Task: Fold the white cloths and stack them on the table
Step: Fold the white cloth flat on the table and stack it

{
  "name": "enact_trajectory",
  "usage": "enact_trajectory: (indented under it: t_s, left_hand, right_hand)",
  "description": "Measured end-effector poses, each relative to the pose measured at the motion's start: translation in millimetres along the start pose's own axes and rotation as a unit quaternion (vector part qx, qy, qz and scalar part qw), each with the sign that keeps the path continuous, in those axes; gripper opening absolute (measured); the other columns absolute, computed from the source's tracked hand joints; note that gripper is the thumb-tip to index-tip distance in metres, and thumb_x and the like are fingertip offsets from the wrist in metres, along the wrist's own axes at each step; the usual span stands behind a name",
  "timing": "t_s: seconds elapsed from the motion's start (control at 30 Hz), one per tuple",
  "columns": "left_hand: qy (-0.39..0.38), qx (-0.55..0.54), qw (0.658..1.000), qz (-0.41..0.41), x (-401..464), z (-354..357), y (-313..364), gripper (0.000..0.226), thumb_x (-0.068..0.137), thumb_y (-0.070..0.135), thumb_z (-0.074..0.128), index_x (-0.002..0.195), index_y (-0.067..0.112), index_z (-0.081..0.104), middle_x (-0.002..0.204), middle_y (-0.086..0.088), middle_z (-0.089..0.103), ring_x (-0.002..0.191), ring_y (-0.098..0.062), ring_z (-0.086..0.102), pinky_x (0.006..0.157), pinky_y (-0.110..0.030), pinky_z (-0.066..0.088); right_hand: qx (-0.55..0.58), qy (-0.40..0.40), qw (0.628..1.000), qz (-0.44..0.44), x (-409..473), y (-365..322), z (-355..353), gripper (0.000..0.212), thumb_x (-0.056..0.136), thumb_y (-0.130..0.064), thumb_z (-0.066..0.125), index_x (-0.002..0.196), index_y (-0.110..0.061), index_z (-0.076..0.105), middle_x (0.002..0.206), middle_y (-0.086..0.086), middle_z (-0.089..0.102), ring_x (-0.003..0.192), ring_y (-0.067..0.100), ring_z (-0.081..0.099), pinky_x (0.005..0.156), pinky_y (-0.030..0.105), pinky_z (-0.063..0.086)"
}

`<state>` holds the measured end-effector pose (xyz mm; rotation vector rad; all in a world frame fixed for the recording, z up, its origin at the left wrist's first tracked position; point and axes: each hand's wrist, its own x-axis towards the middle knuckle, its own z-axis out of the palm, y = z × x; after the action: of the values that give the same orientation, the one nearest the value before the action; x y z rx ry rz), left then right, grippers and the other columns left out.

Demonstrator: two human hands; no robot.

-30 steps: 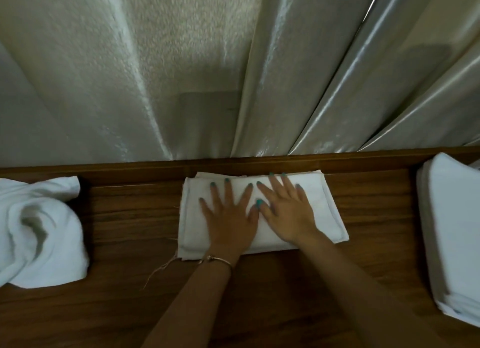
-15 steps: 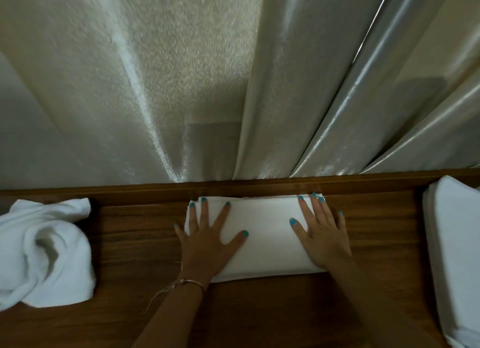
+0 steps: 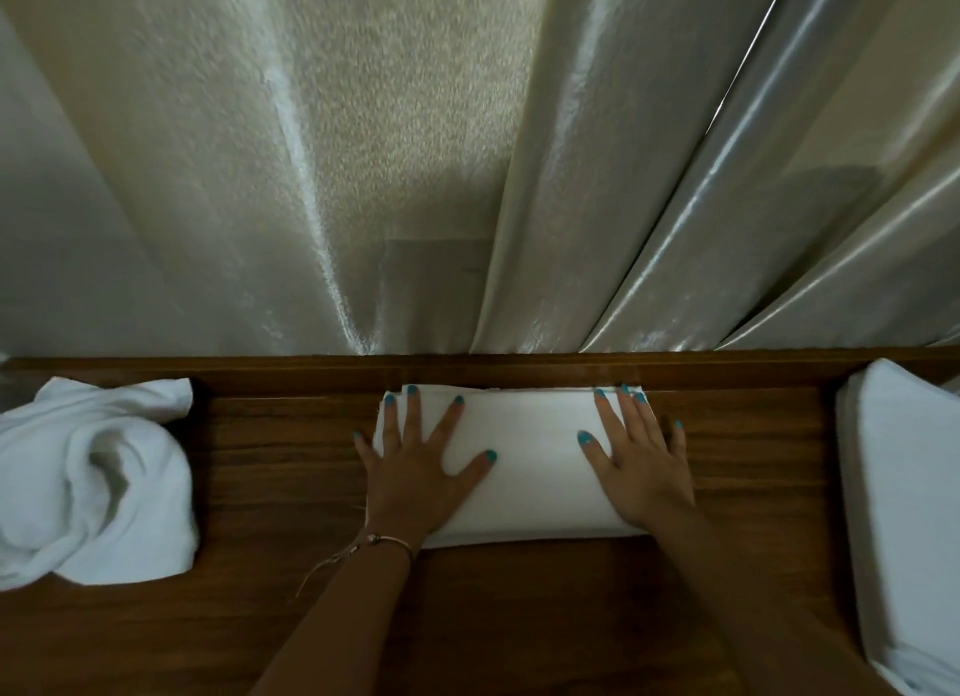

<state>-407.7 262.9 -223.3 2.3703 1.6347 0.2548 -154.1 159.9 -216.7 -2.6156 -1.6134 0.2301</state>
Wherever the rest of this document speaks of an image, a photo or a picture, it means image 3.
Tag person's right hand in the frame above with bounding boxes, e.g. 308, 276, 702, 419
576, 384, 697, 533

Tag person's left hand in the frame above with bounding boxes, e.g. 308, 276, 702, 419
352, 386, 500, 545

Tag white towel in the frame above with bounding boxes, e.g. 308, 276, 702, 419
372, 384, 654, 550
0, 376, 202, 592

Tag person's right forearm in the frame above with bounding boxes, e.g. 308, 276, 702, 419
646, 506, 897, 696

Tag person's left forearm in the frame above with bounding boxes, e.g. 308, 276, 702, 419
253, 526, 425, 696

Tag stack of folded white linens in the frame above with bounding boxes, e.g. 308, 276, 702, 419
834, 358, 960, 696

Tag cream satin curtain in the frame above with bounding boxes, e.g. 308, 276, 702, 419
581, 0, 960, 353
0, 0, 795, 358

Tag crumpled white towel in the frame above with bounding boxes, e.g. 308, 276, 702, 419
0, 376, 202, 592

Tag thin string bracelet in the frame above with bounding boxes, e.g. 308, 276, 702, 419
296, 526, 415, 599

